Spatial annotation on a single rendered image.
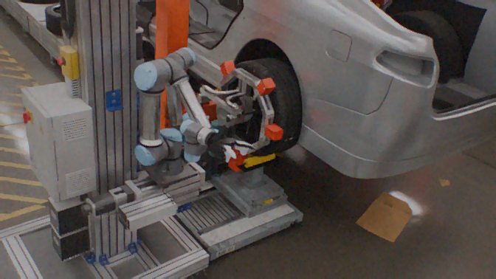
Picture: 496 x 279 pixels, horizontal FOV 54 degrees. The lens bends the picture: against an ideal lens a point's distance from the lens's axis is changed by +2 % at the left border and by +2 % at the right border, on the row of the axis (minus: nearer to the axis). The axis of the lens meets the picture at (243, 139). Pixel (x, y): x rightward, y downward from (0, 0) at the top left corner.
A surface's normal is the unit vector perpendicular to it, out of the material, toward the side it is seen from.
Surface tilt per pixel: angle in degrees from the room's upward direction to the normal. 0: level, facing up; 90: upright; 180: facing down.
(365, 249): 0
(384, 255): 0
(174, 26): 90
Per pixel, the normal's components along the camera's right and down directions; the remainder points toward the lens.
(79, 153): 0.62, 0.44
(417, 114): 0.24, 0.49
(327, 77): -0.80, 0.22
